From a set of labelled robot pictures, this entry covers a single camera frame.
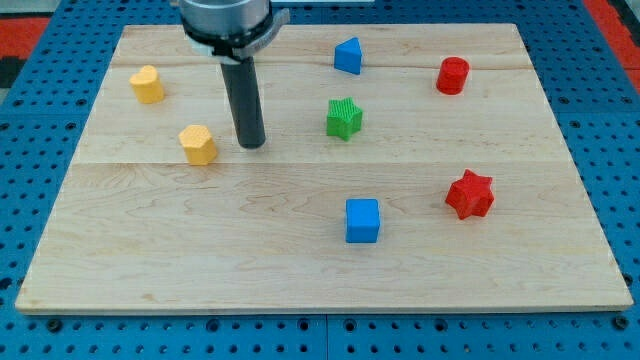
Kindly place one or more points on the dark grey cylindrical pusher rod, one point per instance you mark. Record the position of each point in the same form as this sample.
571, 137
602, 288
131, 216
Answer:
243, 94

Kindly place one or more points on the red star block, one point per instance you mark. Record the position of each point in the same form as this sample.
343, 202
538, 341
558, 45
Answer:
471, 195

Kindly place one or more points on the green star block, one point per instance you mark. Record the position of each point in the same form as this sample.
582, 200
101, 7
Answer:
344, 118

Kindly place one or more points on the yellow heart block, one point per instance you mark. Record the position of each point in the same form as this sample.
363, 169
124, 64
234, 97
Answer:
147, 85

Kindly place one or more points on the yellow hexagon block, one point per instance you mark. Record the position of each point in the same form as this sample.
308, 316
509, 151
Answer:
198, 145

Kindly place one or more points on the wooden board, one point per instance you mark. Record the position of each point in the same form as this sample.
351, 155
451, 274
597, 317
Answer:
137, 230

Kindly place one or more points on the red cylinder block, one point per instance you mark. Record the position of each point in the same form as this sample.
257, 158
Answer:
452, 75

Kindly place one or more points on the blue triangle block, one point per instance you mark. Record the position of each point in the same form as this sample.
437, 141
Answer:
348, 56

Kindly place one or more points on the blue cube block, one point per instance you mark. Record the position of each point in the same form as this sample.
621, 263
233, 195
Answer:
362, 220

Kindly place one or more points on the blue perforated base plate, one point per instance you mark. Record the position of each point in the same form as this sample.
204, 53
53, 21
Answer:
587, 56

